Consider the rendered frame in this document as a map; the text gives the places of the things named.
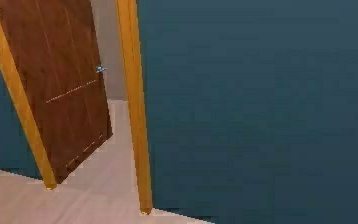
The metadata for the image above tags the brown wooden room door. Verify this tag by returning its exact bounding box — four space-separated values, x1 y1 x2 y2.
0 0 114 185

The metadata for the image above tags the yellow wooden door frame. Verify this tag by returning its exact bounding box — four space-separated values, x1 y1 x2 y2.
0 0 154 215

